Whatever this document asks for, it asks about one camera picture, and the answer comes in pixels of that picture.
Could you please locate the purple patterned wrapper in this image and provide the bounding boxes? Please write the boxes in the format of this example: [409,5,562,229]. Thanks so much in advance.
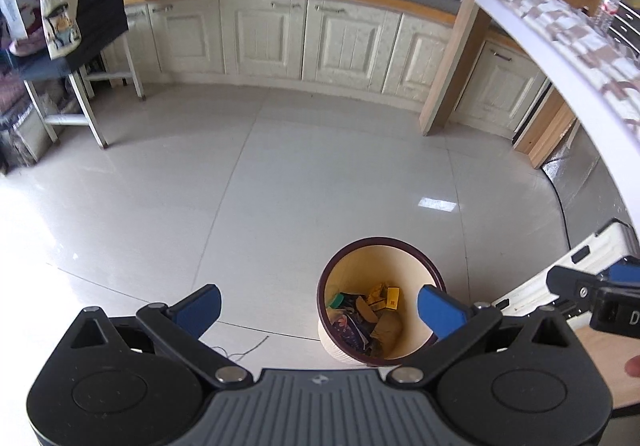
[331,312,374,351]

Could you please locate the brown checkered tablecloth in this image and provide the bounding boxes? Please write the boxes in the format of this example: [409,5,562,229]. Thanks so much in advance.
[481,0,640,128]

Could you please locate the crumpled brown paper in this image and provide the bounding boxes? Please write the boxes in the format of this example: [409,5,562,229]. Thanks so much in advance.
[371,310,404,346]

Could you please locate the white cardboard box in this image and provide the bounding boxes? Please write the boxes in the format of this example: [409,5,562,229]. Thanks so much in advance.
[0,0,32,43]

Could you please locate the white table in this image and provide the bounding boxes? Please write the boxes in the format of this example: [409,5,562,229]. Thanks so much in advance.
[472,0,640,218]

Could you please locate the pink cloth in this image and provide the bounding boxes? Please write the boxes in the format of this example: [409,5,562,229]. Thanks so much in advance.
[6,26,49,58]

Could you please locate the cream cabinet with metal handle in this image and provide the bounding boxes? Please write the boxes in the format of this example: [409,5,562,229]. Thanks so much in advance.
[452,33,552,135]

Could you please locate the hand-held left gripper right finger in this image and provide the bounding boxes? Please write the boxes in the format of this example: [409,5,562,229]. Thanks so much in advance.
[387,284,583,384]

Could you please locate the clear plastic water bottle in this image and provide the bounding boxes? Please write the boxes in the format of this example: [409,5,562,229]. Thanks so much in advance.
[595,0,619,33]

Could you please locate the wooden side panel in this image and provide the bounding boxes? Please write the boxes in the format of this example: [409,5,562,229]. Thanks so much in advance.
[512,86,582,170]

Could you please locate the black floor cable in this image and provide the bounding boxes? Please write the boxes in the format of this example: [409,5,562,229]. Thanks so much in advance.
[541,167,572,250]

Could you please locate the clear plastic floor sheet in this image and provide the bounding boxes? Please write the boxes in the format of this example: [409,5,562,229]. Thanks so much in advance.
[542,126,627,252]

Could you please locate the thin grey wire scrap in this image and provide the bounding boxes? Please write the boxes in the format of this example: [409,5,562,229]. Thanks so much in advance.
[210,335,271,360]

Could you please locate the black drawer unit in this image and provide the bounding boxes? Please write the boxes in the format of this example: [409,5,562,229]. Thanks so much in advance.
[606,1,640,53]

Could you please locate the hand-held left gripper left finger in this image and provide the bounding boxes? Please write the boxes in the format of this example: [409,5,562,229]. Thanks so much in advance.
[60,283,251,388]

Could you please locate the cream trash bin maroon rim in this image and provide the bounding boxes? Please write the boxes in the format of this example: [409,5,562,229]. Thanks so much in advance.
[316,237,447,368]

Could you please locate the upright wooden panel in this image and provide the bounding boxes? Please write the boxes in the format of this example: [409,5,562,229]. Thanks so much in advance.
[419,0,494,137]

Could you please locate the cream kitchen cabinet run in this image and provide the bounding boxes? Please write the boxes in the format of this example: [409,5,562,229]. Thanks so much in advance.
[102,0,453,103]

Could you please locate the yellow snack wrapper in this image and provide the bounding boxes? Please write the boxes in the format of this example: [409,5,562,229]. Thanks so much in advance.
[366,282,389,313]

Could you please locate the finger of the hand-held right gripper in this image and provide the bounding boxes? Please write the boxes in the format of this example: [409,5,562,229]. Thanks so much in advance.
[546,265,608,303]
[607,260,640,286]

